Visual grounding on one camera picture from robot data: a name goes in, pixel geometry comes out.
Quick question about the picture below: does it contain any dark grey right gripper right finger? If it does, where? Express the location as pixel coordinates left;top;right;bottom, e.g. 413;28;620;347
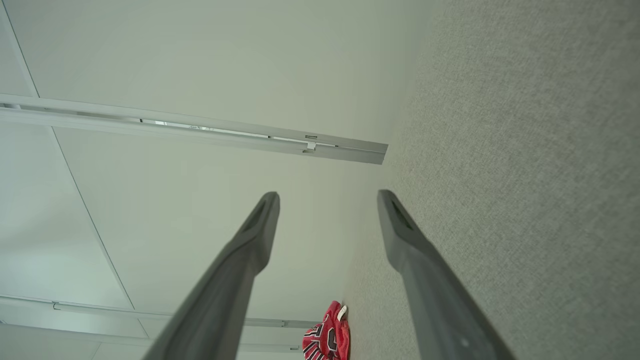
377;189;516;360

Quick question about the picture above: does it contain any pale wall frame rail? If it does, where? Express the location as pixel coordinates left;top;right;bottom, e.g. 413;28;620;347
0;92;389;166
0;295;321;331
0;322;302;354

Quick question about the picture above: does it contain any red jersey with lettering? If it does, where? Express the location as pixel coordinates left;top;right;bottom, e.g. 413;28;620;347
302;300;351;360

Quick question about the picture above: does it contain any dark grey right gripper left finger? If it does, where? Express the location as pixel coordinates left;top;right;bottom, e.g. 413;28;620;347
142;191;281;360

